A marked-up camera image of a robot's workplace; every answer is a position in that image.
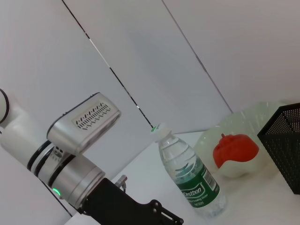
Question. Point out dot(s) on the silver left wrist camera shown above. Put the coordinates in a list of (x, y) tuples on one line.
[(93, 117)]

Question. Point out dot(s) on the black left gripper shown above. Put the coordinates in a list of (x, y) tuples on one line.
[(112, 206)]

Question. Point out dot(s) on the red-orange fruit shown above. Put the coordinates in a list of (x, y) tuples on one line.
[(236, 150)]

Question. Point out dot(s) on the clear green-label water bottle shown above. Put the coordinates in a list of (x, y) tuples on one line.
[(192, 178)]

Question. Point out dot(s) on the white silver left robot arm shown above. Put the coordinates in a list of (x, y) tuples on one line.
[(18, 140)]

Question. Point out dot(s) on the black mesh pen holder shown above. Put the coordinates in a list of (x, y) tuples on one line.
[(286, 152)]

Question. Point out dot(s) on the pale green glass fruit bowl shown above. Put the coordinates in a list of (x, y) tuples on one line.
[(234, 168)]

